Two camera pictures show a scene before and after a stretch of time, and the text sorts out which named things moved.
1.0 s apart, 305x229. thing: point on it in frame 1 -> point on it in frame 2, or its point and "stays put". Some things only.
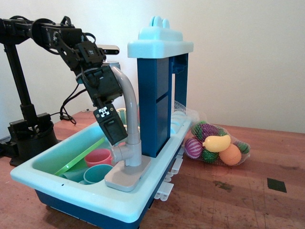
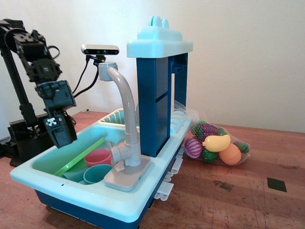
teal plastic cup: x=96 y=174 stays put
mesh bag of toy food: x=209 y=143 stays put
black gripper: x=102 y=84 -> x=58 y=94
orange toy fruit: x=231 y=156 stays put
